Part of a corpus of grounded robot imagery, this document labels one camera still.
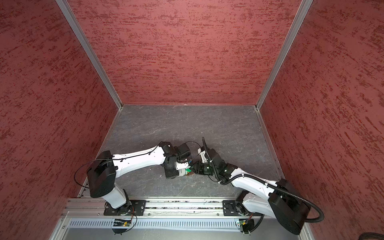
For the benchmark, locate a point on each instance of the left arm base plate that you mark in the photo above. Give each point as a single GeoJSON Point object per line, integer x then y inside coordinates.
{"type": "Point", "coordinates": [133, 208]}

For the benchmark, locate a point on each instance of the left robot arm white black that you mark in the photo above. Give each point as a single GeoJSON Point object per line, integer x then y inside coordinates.
{"type": "Point", "coordinates": [106, 168]}

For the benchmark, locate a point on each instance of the white slotted cable duct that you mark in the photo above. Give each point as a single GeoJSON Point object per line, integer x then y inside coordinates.
{"type": "Point", "coordinates": [229, 225]}

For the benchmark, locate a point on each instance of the white bottle green cap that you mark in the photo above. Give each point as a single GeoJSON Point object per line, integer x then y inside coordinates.
{"type": "Point", "coordinates": [185, 172]}

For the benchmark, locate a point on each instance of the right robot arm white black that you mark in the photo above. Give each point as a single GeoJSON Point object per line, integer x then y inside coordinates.
{"type": "Point", "coordinates": [279, 200]}

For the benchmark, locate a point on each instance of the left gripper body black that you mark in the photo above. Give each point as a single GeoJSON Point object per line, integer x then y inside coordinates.
{"type": "Point", "coordinates": [170, 170]}

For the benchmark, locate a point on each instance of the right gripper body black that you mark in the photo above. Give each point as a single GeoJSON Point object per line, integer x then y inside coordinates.
{"type": "Point", "coordinates": [204, 169]}

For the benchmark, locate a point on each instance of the aluminium frame rail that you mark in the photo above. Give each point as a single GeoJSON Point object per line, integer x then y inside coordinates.
{"type": "Point", "coordinates": [193, 208]}

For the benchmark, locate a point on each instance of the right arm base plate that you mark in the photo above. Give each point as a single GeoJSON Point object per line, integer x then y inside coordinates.
{"type": "Point", "coordinates": [234, 208]}

